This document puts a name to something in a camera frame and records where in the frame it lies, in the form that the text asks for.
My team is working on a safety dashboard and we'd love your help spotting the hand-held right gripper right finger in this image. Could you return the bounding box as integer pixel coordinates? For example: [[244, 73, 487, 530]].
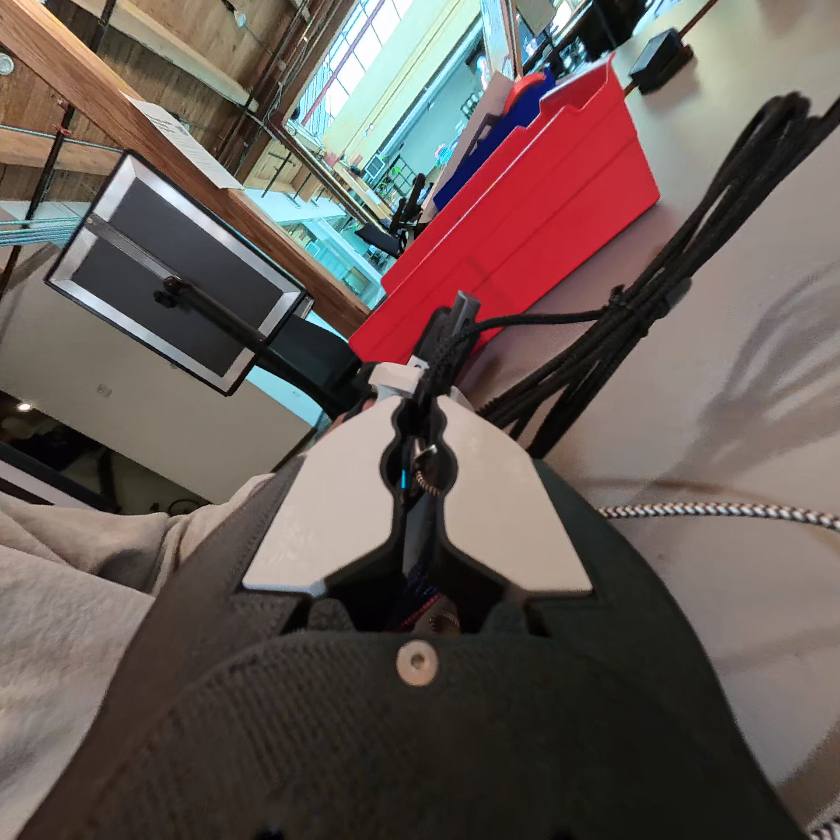
[[432, 394, 596, 596]]

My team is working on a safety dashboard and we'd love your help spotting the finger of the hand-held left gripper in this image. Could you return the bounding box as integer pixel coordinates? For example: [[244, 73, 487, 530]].
[[366, 360, 426, 403]]

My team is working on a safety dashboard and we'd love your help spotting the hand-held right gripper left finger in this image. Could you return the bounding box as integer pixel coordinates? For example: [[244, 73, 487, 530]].
[[241, 395, 404, 598]]

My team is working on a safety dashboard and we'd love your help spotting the grey USB hub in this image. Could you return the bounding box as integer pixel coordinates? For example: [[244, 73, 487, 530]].
[[420, 290, 484, 389]]

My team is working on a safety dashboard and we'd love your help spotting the blue braided cable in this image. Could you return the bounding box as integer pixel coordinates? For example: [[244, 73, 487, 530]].
[[387, 567, 437, 624]]

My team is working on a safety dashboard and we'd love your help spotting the black white braided cable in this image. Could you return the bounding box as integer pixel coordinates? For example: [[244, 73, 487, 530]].
[[407, 469, 840, 840]]

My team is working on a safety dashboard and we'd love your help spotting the black braided cable bundle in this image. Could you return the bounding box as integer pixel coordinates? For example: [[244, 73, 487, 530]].
[[410, 92, 840, 460]]

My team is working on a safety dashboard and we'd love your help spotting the person's left forearm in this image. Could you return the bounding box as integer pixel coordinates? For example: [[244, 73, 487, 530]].
[[0, 472, 309, 595]]

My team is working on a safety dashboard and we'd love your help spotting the light grey desk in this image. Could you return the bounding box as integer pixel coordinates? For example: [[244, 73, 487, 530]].
[[453, 0, 840, 840]]

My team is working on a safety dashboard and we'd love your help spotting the black office chair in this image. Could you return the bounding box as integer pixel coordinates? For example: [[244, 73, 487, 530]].
[[357, 174, 427, 258]]

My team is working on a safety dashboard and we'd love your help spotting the red plastic bin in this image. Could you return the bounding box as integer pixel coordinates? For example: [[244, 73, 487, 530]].
[[348, 52, 662, 370]]

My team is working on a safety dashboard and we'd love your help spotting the blue plastic bin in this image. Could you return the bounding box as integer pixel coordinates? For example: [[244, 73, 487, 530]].
[[433, 69, 559, 211]]

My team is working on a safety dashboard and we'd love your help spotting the black monitor silver rim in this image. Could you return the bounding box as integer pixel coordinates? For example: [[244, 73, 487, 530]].
[[45, 150, 315, 397]]

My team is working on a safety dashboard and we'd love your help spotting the person's grey sweatshirt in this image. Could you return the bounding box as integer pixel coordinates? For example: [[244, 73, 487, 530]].
[[0, 545, 221, 840]]

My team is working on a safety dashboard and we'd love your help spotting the white paper sheet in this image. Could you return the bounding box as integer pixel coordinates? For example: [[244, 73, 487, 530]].
[[125, 95, 245, 191]]

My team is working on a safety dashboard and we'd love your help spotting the small black box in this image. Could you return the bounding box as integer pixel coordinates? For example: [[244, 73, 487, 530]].
[[629, 28, 694, 94]]

